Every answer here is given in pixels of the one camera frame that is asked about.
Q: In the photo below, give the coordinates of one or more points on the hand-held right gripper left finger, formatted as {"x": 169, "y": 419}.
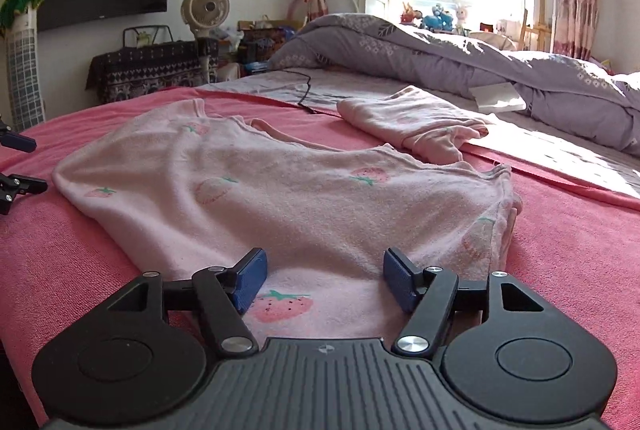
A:
{"x": 252, "y": 280}

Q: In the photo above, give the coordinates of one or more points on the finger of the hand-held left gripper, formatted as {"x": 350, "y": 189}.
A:
{"x": 20, "y": 142}
{"x": 25, "y": 185}

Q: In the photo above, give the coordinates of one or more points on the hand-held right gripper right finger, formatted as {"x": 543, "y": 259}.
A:
{"x": 400, "y": 280}

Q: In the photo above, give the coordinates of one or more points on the pink strawberry pajama top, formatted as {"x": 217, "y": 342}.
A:
{"x": 300, "y": 210}

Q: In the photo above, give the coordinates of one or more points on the white clothes drying rack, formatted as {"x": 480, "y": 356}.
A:
{"x": 554, "y": 0}

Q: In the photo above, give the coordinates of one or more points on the green cloth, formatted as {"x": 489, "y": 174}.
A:
{"x": 20, "y": 0}

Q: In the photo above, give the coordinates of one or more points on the patterned dark cabinet cloth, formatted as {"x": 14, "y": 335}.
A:
{"x": 150, "y": 70}

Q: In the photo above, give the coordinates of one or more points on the folded pink pajama pants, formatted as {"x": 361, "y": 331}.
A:
{"x": 400, "y": 120}

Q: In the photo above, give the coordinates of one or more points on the grey purple bed sheet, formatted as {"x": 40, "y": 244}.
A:
{"x": 260, "y": 85}

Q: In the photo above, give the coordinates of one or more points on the white paper booklet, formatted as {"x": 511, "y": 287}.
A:
{"x": 497, "y": 99}

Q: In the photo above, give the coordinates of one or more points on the beige round fan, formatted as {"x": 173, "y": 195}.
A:
{"x": 205, "y": 7}

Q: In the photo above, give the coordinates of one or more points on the purple floral quilt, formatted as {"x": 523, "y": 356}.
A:
{"x": 450, "y": 55}

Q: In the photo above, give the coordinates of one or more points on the orange plush toy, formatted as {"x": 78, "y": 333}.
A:
{"x": 410, "y": 15}

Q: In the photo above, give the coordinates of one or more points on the blue plush toy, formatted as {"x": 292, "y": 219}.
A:
{"x": 440, "y": 17}

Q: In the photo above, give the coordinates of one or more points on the white rabbit toy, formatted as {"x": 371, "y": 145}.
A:
{"x": 462, "y": 15}

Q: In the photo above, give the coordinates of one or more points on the small white pink toy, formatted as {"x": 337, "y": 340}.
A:
{"x": 507, "y": 26}

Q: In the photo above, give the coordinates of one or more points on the wooden easel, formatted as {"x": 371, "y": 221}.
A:
{"x": 542, "y": 30}

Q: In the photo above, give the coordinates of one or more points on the small dark picture frame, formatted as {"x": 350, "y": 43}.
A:
{"x": 486, "y": 27}

